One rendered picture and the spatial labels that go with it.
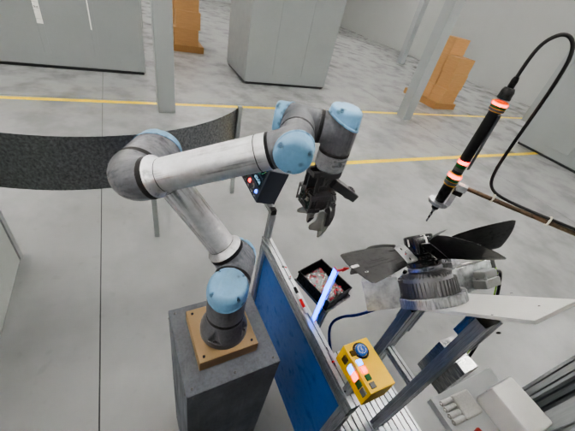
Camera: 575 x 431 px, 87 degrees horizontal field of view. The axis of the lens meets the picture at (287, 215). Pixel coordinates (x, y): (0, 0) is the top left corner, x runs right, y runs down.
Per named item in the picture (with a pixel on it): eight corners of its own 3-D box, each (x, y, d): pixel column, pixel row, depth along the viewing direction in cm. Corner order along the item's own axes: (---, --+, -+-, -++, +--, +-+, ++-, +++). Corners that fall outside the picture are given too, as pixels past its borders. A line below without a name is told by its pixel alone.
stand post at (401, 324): (359, 388, 197) (425, 307, 142) (347, 393, 193) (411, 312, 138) (355, 381, 200) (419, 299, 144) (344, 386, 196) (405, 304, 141)
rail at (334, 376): (352, 412, 112) (360, 404, 107) (344, 416, 111) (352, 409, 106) (267, 244, 172) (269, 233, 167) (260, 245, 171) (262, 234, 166)
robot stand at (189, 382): (188, 480, 147) (186, 398, 86) (175, 415, 167) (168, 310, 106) (246, 450, 161) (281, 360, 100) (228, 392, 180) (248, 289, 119)
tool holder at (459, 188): (453, 205, 110) (469, 183, 104) (452, 214, 105) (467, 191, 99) (429, 194, 113) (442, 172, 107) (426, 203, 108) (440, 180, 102)
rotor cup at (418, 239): (447, 259, 129) (440, 229, 130) (434, 265, 119) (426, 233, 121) (415, 262, 139) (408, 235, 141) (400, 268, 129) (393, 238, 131)
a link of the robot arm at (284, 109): (273, 109, 61) (326, 121, 61) (279, 93, 69) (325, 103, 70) (267, 145, 65) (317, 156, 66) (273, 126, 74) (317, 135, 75)
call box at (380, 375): (382, 396, 101) (396, 382, 94) (358, 408, 96) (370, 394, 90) (356, 351, 111) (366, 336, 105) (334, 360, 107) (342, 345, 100)
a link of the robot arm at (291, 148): (71, 180, 61) (306, 122, 51) (102, 155, 70) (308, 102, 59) (106, 222, 68) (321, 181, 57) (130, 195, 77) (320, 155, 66)
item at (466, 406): (481, 413, 113) (484, 411, 112) (453, 428, 108) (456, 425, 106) (464, 390, 119) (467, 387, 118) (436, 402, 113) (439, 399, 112)
